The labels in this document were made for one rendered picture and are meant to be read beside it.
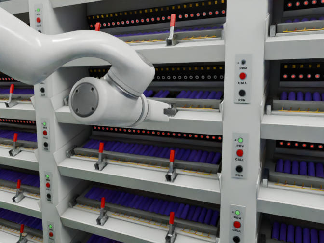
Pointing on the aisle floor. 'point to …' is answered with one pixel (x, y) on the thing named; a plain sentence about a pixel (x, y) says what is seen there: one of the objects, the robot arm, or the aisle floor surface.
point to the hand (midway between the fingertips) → (161, 113)
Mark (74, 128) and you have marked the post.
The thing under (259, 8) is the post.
